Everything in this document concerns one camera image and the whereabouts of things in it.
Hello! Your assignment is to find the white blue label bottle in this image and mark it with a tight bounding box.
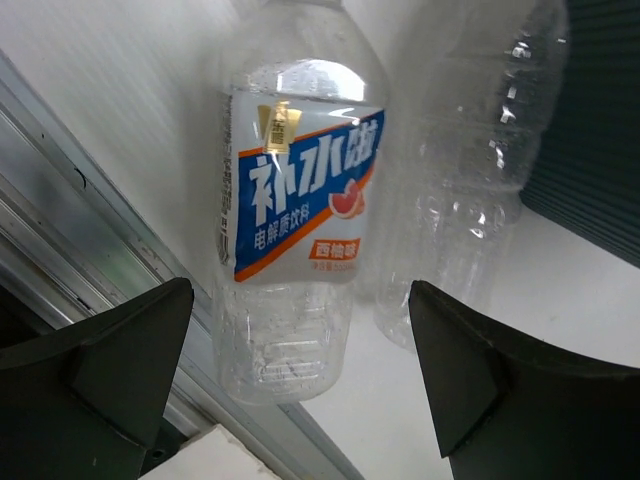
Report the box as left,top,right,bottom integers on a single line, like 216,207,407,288
211,1,388,405

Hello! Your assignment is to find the aluminium table front rail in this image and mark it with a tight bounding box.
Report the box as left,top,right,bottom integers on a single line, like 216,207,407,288
1,59,359,479

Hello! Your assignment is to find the dark green plastic bin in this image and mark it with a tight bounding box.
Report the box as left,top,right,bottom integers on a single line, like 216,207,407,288
520,0,639,266

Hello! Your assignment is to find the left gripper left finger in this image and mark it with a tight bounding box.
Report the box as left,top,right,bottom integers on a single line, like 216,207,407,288
1,278,194,479

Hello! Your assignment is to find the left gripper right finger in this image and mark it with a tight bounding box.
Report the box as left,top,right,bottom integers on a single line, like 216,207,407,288
409,281,639,479

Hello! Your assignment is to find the clear unlabelled plastic bottle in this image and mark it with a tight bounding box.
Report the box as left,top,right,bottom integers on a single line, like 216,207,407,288
359,1,569,351

